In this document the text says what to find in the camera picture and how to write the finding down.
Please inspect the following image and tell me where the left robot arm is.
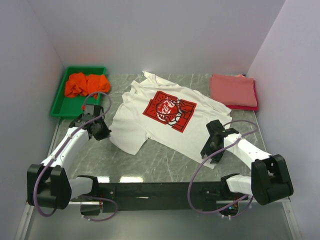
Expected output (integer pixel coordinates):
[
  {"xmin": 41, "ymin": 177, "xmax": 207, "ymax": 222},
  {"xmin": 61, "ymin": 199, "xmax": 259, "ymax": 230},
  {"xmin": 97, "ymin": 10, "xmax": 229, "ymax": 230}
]
[{"xmin": 27, "ymin": 104, "xmax": 111, "ymax": 210}]

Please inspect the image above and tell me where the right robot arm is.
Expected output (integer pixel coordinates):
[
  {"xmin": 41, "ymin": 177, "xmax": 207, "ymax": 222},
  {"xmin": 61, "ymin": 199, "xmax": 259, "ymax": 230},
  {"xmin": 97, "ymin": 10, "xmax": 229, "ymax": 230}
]
[{"xmin": 200, "ymin": 120, "xmax": 294, "ymax": 206}]

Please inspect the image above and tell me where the folded pink t-shirt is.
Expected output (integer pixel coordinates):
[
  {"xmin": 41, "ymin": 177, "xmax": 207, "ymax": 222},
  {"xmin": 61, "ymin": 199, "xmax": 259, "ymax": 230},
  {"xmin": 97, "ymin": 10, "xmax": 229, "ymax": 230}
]
[{"xmin": 209, "ymin": 74, "xmax": 258, "ymax": 108}]

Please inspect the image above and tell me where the orange t-shirt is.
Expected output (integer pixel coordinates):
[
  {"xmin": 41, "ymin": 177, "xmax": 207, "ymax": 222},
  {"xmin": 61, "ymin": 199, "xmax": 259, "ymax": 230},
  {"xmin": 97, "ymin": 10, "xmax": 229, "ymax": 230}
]
[{"xmin": 64, "ymin": 72, "xmax": 111, "ymax": 100}]

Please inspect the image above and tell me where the green plastic tray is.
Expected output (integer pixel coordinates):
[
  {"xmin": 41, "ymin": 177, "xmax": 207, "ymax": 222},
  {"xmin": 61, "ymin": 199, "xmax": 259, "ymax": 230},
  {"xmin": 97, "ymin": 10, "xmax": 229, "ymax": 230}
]
[{"xmin": 51, "ymin": 65, "xmax": 107, "ymax": 120}]

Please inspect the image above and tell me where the white printed t-shirt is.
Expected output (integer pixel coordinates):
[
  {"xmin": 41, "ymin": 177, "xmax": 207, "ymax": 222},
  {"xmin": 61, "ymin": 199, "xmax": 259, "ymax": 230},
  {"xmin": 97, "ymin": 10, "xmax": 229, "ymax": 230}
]
[{"xmin": 110, "ymin": 71, "xmax": 232, "ymax": 163}]

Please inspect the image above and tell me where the black base beam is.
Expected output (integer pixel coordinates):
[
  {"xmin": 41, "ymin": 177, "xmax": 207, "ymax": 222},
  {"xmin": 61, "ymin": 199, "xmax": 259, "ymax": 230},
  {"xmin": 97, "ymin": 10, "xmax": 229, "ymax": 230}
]
[{"xmin": 79, "ymin": 181, "xmax": 244, "ymax": 212}]

